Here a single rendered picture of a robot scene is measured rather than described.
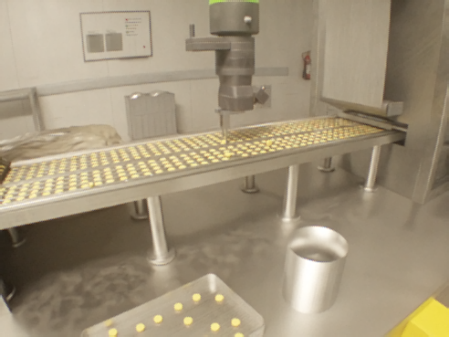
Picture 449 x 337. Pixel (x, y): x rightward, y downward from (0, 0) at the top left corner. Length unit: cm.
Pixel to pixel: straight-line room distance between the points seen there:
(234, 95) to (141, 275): 34
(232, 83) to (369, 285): 41
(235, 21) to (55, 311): 53
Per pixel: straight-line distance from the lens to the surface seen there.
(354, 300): 45
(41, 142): 65
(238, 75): 53
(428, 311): 52
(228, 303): 42
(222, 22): 53
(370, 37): 73
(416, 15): 75
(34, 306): 49
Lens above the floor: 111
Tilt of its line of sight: 22 degrees down
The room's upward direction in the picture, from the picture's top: 1 degrees counter-clockwise
